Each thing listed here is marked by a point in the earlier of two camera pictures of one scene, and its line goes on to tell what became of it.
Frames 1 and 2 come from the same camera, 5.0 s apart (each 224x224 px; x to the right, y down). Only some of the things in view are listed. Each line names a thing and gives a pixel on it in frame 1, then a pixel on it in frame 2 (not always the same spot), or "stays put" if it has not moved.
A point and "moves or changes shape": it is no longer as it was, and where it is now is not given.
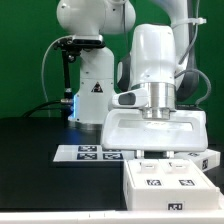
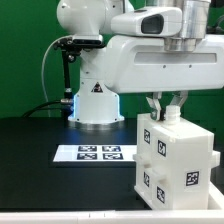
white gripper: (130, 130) to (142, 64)
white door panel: (182, 175) to (160, 168)
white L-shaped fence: (177, 216) stays put
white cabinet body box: (167, 184) moves or changes shape
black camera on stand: (70, 47) stays put
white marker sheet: (91, 153) stays put
